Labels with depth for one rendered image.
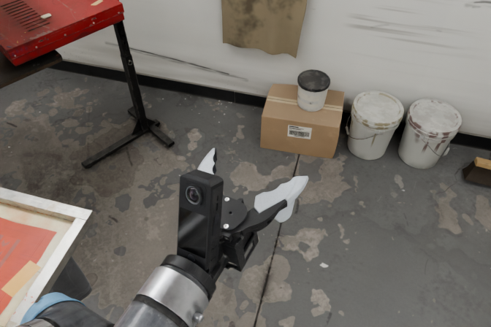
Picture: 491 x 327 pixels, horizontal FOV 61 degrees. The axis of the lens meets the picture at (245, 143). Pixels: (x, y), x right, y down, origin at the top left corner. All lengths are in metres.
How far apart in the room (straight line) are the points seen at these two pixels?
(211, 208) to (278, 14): 2.22
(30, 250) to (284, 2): 1.87
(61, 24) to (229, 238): 1.75
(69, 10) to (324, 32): 1.45
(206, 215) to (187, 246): 0.05
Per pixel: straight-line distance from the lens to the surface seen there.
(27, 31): 2.17
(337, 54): 2.80
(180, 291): 0.49
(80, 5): 2.28
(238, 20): 2.72
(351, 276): 2.43
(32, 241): 1.52
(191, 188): 0.47
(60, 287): 1.68
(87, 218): 1.45
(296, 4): 2.61
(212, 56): 3.04
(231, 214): 0.53
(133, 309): 0.49
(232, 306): 2.30
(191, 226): 0.49
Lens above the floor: 2.13
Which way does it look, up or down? 47 degrees down
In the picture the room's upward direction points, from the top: straight up
